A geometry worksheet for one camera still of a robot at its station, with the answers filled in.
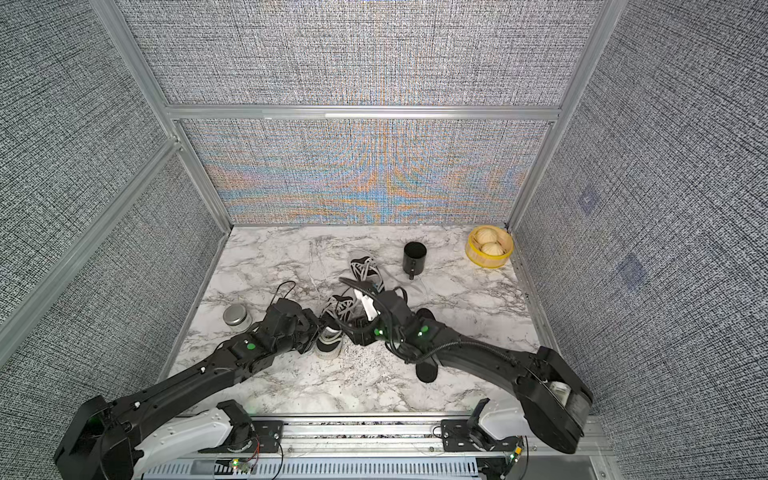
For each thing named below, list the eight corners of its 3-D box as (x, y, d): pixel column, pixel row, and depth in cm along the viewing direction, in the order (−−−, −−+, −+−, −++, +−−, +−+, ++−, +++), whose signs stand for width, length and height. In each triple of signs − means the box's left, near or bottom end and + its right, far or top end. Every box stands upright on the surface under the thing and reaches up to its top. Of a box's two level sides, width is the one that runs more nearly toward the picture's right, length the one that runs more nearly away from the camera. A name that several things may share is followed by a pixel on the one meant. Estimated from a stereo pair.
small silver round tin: (234, 337, 93) (226, 328, 88) (227, 314, 98) (218, 304, 93) (255, 327, 95) (247, 317, 90) (246, 305, 100) (239, 294, 95)
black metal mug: (404, 280, 105) (405, 265, 98) (403, 257, 112) (404, 241, 105) (425, 280, 105) (428, 265, 98) (423, 257, 112) (425, 241, 105)
